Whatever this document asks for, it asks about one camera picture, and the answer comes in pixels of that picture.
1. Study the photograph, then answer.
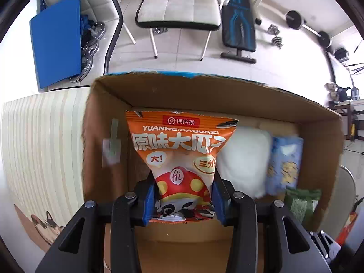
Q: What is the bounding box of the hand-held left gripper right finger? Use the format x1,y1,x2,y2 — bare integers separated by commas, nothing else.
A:
211,167,332,273

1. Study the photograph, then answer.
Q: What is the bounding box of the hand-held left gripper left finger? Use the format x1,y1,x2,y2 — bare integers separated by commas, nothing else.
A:
35,180,156,273

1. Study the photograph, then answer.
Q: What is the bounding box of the orange snack bag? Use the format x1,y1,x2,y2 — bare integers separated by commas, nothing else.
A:
125,110,239,222

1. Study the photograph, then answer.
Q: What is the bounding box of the cardboard box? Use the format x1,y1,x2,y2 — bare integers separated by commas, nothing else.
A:
82,70,344,273

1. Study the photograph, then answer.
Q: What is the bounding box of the white soft packet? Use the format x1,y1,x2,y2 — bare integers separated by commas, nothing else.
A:
217,126,273,200

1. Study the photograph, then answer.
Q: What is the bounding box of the blue tissue packet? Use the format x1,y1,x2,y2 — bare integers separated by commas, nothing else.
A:
266,136,304,196

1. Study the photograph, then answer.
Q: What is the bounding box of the green packet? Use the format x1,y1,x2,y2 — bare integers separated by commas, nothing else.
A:
284,188,322,225

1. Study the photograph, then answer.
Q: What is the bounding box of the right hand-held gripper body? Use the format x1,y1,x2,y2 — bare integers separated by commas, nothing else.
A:
308,230,342,270

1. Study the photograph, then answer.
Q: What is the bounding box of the striped printed mat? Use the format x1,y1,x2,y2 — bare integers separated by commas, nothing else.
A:
1,87,92,253

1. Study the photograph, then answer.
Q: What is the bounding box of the red object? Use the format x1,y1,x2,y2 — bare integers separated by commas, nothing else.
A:
336,212,358,246

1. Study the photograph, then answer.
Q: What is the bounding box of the stack of chrome weight plates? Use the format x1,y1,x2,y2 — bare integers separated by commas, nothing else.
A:
68,15,106,83

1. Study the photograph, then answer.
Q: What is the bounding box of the chrome dumbbell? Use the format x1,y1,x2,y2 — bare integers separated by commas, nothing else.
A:
268,24,284,48

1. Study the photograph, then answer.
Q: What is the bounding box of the black weight bench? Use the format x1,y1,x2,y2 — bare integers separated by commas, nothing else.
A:
221,0,257,64

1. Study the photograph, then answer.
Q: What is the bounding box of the blue board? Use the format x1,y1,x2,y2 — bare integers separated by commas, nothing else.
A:
30,0,82,90

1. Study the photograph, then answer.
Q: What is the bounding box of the barbell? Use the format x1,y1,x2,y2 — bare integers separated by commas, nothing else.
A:
285,10,333,49

